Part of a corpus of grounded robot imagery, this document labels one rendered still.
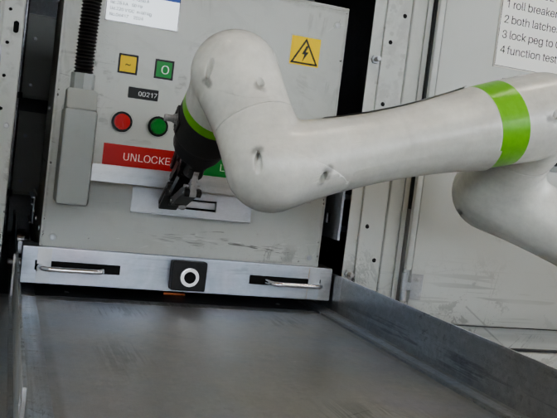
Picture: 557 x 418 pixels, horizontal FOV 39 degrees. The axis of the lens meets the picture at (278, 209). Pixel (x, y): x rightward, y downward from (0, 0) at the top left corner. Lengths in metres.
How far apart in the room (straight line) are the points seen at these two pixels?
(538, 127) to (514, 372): 0.33
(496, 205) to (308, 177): 0.40
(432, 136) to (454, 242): 0.51
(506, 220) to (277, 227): 0.41
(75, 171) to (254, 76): 0.39
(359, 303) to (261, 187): 0.50
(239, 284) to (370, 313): 0.24
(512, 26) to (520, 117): 0.49
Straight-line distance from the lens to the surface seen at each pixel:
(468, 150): 1.02
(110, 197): 1.32
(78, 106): 1.20
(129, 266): 1.32
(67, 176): 1.20
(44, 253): 1.30
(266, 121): 0.89
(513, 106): 1.06
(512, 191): 1.19
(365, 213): 1.40
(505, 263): 1.54
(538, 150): 1.11
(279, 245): 1.39
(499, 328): 1.59
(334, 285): 1.42
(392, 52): 1.43
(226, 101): 0.91
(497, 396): 1.00
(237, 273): 1.36
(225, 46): 0.93
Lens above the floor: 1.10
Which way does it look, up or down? 3 degrees down
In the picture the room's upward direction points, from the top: 7 degrees clockwise
